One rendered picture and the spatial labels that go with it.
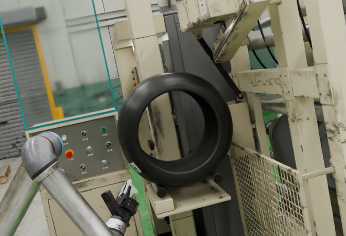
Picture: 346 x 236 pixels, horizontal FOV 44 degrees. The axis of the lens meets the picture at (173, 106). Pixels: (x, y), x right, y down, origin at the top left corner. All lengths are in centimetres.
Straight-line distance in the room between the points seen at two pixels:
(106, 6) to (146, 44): 883
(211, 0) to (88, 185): 140
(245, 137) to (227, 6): 87
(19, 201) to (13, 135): 952
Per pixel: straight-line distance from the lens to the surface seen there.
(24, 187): 179
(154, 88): 197
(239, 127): 240
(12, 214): 185
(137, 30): 235
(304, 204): 170
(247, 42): 228
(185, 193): 230
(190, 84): 200
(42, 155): 161
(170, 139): 238
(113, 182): 266
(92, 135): 266
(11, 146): 1137
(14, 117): 1126
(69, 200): 161
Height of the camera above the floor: 149
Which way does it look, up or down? 6 degrees down
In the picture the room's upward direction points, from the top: 11 degrees counter-clockwise
